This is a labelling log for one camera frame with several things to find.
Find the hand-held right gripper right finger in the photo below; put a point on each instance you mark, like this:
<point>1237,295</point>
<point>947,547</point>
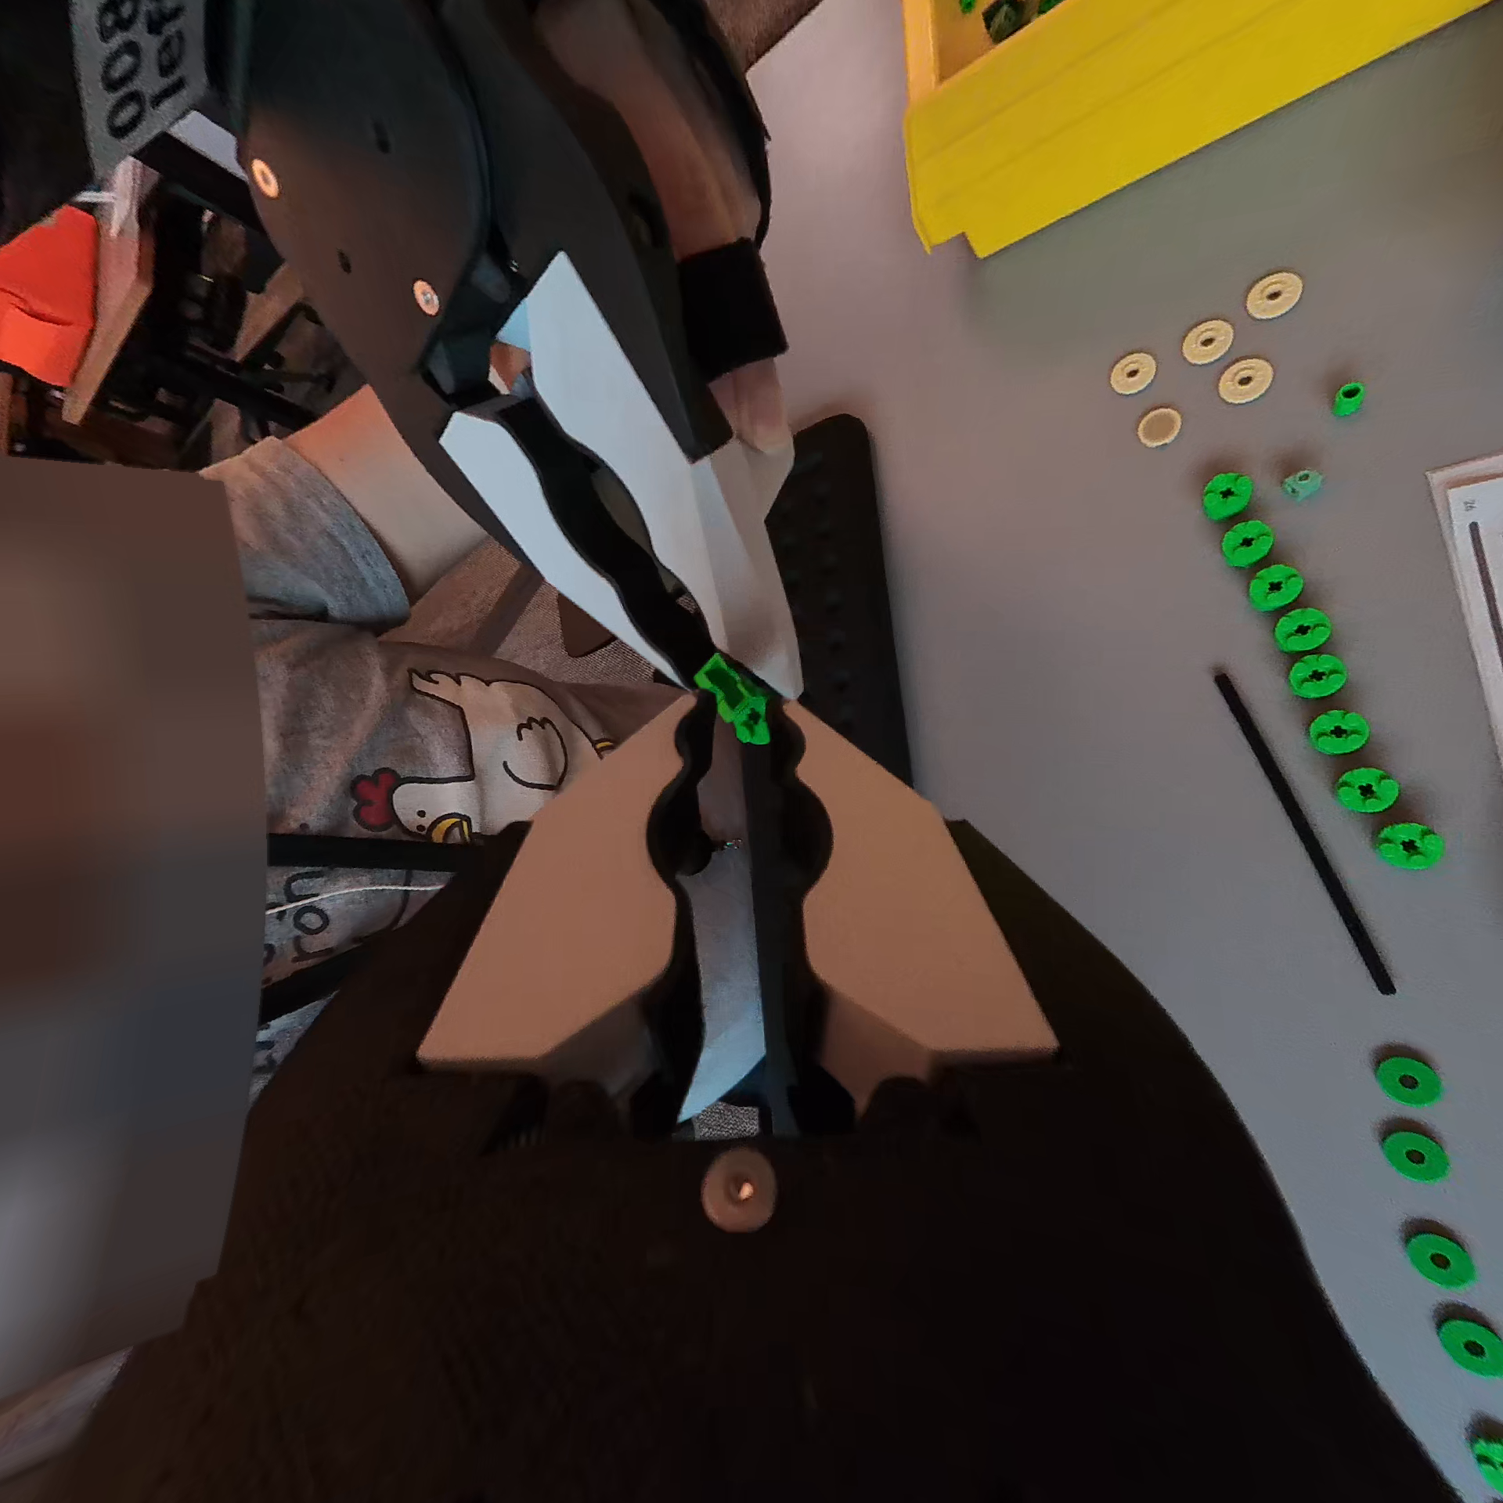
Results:
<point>927,927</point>

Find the row of green gears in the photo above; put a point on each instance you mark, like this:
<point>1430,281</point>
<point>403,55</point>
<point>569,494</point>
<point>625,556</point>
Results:
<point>1317,676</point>

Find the wooden board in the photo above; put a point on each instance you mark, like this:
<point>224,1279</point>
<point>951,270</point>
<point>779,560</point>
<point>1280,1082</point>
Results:
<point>111,329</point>

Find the small pale teal brick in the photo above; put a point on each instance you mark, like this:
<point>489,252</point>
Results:
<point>1301,485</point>

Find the black toy axle rod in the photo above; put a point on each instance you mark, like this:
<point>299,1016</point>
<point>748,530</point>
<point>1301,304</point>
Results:
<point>1303,830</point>

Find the small green toy brick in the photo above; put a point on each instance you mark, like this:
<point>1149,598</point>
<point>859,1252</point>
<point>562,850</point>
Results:
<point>729,692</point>

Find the tan round plate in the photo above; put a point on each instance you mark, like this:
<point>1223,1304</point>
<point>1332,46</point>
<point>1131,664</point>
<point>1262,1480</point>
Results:
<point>1124,372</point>
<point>1235,379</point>
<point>1262,295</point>
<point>1198,342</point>

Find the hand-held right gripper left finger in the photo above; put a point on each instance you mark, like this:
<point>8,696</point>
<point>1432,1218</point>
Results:
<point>564,939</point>

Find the building instruction booklet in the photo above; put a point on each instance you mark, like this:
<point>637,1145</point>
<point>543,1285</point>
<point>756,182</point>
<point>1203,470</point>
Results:
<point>1480,564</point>

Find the yellow plastic bin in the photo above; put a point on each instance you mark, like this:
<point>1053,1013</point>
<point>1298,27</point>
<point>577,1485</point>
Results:
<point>1115,116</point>

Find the tiny green round brick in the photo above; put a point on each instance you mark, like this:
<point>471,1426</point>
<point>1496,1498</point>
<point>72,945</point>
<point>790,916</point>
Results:
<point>1350,401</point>

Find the black perforated chair armrest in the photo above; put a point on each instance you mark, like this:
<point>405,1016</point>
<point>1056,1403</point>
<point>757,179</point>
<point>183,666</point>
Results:
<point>840,587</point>

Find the tan round smooth tile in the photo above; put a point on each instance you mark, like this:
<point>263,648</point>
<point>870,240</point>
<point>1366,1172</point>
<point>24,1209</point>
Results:
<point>1160,426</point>

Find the pile of green bricks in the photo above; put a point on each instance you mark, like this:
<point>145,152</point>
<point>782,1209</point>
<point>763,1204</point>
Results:
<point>1004,14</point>

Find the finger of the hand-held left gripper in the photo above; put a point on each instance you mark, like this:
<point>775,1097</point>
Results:
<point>657,435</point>
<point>528,504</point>

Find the orange red object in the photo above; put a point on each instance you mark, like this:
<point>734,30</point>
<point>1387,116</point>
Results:
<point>47,304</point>

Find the grey chicken print t-shirt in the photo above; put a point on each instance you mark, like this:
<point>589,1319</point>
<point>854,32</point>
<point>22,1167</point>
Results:
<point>353,728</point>

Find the white desk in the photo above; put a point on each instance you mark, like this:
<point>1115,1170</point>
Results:
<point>1056,587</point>

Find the person's left hand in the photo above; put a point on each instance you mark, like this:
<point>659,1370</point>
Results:
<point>752,404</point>

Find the row of green round plates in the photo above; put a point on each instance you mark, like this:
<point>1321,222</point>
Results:
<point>1409,1081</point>

